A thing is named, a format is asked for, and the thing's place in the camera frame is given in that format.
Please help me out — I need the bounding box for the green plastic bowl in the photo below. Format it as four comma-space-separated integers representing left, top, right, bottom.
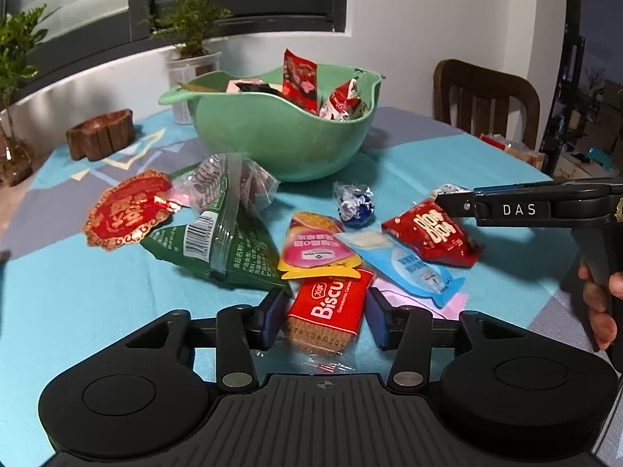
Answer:
158, 63, 384, 183

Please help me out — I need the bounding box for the plant in glass vase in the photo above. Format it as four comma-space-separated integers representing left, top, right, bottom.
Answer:
0, 4, 50, 188

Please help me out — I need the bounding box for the dark wooden chair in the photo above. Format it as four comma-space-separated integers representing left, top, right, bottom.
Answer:
433, 59, 540, 151

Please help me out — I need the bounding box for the red biscuit packet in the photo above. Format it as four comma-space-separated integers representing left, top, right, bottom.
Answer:
285, 270, 374, 355

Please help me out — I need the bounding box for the blue foil candy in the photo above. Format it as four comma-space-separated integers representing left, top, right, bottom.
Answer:
333, 181, 376, 229

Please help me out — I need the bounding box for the wooden ashtray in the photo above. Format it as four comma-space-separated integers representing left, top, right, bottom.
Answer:
65, 109, 135, 162

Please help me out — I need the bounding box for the clear striped candy bag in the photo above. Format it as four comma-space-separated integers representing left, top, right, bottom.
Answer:
167, 153, 280, 215

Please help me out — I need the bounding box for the green triangular snack bag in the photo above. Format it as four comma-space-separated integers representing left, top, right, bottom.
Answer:
139, 164, 293, 293

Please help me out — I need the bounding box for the pink purple wrapper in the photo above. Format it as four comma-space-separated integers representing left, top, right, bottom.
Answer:
372, 277, 469, 320

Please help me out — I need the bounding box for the light blue snack packet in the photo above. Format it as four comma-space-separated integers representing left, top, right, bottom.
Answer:
335, 230, 465, 308

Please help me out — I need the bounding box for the silver foil candy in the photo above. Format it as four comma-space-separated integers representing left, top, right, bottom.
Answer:
431, 183, 470, 199

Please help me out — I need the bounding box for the potted plant white pot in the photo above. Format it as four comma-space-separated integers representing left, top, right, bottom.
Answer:
146, 0, 235, 126

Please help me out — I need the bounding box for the yellow pink snack packet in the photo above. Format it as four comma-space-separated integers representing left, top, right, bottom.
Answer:
278, 211, 362, 281

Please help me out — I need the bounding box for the red wedding candy bag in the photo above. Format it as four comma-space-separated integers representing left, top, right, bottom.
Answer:
381, 198, 482, 268

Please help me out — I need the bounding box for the red gold round packet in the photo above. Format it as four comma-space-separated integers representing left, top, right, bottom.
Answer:
83, 170, 181, 251

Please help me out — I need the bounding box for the red snack packet in bowl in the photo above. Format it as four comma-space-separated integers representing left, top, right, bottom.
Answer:
282, 49, 318, 115

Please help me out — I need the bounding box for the person right hand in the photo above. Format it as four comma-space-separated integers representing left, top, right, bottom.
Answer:
579, 259, 623, 350

